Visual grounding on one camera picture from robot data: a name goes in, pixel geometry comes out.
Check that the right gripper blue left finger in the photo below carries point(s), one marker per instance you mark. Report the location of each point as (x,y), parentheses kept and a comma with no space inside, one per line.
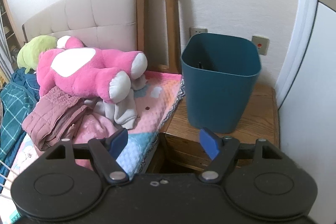
(104,154)

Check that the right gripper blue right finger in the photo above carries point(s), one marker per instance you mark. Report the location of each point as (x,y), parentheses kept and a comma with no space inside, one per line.
(223,154)

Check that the teal plastic trash bin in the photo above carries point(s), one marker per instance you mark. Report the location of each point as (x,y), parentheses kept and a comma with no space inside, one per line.
(219,73)

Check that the grey sock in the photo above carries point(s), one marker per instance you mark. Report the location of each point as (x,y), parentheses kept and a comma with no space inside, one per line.
(123,113)

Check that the wooden nightstand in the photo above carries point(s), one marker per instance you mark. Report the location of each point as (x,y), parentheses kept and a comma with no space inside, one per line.
(179,150)

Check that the mauve folded garment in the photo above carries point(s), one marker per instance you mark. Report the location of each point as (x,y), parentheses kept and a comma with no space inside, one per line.
(56,116)

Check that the pink patterned blanket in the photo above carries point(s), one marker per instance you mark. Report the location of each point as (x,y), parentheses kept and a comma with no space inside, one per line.
(154,104)

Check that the pink plush bear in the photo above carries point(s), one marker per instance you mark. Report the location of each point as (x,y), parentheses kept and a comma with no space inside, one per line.
(89,72)

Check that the white wardrobe door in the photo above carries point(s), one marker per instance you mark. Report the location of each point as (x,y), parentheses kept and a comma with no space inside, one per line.
(307,101)

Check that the teal plaid blanket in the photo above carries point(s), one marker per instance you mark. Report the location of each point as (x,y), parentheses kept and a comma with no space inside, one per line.
(18,98)

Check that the green plush toy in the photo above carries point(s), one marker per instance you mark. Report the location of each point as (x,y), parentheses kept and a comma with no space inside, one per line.
(28,56)

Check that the beige padded headboard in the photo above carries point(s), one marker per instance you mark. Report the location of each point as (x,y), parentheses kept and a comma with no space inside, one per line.
(104,24)

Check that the wall switch with red dot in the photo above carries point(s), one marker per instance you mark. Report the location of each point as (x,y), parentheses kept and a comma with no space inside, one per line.
(261,43)

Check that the wall power socket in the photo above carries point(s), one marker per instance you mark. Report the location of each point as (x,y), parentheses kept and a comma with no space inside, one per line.
(197,30)

